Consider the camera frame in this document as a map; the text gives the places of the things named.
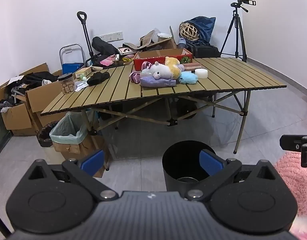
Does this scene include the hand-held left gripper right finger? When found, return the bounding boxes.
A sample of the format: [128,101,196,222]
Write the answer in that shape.
[186,149,278,202]

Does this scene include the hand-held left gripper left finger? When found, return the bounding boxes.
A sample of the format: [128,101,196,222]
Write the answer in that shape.
[28,149,118,201]

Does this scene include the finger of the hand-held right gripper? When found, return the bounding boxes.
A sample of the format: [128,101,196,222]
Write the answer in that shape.
[280,134,307,168]

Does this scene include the black trash bin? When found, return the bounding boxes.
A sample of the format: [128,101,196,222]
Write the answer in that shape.
[162,140,219,193]

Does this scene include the light blue plush toy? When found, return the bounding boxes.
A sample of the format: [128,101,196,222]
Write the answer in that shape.
[179,71,198,85]

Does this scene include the white foam cylinder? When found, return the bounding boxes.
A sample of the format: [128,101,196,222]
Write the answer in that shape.
[195,68,209,79]

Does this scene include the purple woven cloth pouch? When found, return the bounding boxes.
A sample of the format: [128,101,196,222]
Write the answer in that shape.
[139,76,177,88]

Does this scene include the white plush toy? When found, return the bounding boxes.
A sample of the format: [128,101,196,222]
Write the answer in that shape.
[148,61,173,80]

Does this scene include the yellow plush toy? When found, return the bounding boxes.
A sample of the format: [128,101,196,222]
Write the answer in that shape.
[165,57,185,79]

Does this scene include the cardboard box with bag liner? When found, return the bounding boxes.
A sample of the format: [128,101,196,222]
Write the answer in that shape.
[50,111,111,178]

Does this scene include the pink fluffy rug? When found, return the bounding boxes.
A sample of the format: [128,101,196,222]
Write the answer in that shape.
[274,151,307,217]

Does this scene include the pale green plastic bag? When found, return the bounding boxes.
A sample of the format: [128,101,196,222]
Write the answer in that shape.
[50,111,87,145]

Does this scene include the black round basket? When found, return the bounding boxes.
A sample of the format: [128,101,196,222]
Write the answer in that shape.
[36,121,60,147]

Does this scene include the clear snack jar black lid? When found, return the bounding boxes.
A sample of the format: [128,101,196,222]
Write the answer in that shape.
[58,73,76,95]

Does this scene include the large brown cardboard boxes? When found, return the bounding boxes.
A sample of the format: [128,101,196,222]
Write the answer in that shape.
[0,62,66,136]

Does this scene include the folding slatted camping table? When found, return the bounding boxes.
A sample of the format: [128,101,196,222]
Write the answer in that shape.
[40,57,287,154]

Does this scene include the small beige packet box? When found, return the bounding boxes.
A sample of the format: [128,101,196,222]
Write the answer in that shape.
[73,67,92,79]

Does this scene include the pink satin scrunchie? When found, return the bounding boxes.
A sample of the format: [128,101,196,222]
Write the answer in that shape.
[129,71,141,84]

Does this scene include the blue plastic crate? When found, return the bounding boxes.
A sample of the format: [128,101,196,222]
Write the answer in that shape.
[62,62,84,74]

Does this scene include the pink layered sponge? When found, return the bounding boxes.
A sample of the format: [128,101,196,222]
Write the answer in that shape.
[184,63,202,72]

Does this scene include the black clothes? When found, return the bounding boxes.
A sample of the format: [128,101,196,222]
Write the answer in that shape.
[21,71,59,88]

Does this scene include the pink packet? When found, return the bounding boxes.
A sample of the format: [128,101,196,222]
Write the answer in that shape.
[100,56,115,67]

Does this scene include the pale translucent plastic bag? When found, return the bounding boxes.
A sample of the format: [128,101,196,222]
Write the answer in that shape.
[140,69,156,79]

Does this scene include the black suitcase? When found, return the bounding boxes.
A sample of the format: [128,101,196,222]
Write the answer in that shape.
[187,42,221,58]

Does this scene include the black fabric bag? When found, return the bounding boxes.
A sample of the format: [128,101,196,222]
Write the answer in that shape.
[91,37,119,55]

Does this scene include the red cardboard box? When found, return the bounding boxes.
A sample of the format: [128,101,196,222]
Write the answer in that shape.
[133,49,193,71]

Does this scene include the black tripod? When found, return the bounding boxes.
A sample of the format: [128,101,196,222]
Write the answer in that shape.
[220,2,248,63]

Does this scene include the open brown cardboard box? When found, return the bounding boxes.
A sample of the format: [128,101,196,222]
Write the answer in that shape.
[140,26,178,52]

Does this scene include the wicker ball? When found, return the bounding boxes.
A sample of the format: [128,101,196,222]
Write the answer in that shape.
[179,22,199,42]

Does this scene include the blue cloth bag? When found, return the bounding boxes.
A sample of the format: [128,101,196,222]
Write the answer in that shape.
[187,16,216,43]

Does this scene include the white wall socket strip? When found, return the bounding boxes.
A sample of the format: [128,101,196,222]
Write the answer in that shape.
[98,31,124,42]

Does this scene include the black trolley handle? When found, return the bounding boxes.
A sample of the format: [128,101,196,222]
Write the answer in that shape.
[77,11,95,58]

